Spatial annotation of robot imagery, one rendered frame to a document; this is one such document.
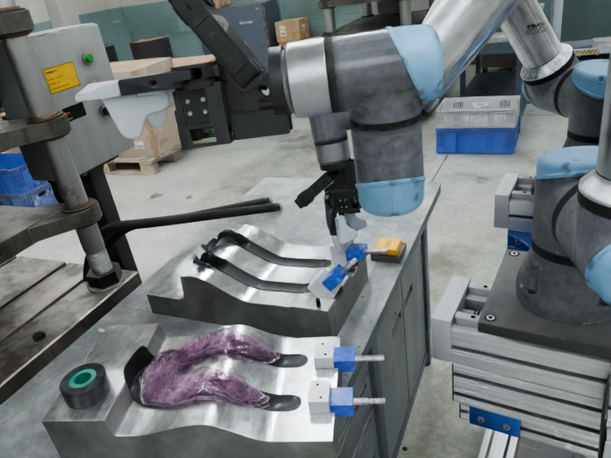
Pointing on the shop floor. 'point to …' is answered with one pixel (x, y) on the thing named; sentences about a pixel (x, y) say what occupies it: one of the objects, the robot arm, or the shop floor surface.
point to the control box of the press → (81, 66)
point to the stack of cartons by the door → (293, 31)
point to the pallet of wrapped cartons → (153, 143)
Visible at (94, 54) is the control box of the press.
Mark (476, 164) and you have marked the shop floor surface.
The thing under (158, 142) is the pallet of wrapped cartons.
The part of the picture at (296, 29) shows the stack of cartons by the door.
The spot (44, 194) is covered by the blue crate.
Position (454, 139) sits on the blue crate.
